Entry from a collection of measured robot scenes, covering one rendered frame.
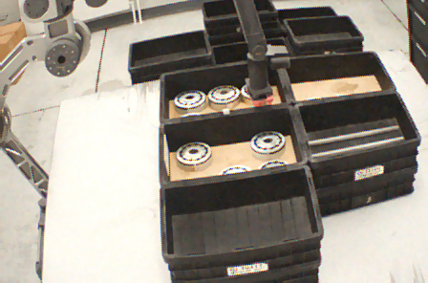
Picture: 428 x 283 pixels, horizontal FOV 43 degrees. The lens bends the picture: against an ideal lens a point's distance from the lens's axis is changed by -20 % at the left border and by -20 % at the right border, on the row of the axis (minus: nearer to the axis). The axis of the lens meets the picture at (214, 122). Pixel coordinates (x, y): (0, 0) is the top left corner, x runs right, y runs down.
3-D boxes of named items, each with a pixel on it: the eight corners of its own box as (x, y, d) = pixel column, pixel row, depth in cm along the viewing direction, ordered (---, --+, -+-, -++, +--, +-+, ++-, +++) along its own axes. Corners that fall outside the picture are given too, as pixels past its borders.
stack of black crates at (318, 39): (302, 121, 326) (295, 43, 302) (290, 91, 351) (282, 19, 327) (368, 110, 327) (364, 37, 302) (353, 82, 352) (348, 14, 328)
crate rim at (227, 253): (163, 265, 147) (161, 258, 146) (160, 192, 172) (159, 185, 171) (324, 240, 147) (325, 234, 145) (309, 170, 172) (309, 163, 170)
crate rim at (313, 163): (309, 170, 172) (309, 163, 170) (292, 111, 197) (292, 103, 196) (421, 145, 171) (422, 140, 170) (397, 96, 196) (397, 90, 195)
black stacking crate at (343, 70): (294, 136, 202) (292, 105, 196) (281, 88, 227) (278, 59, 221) (396, 119, 202) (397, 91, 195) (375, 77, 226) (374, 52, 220)
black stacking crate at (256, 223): (172, 286, 153) (162, 259, 147) (168, 217, 178) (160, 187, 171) (321, 263, 152) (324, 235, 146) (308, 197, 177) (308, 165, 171)
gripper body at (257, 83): (265, 80, 206) (263, 59, 202) (273, 97, 197) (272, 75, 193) (245, 83, 205) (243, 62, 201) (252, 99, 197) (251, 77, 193)
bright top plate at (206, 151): (177, 166, 190) (177, 164, 189) (176, 146, 198) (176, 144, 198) (212, 162, 190) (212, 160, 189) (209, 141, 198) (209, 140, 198)
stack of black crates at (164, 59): (143, 148, 325) (127, 70, 300) (142, 116, 350) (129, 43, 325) (224, 135, 325) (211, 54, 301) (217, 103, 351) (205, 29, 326)
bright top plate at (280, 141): (250, 154, 190) (250, 153, 190) (250, 134, 198) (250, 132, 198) (285, 151, 189) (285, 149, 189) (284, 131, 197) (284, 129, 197)
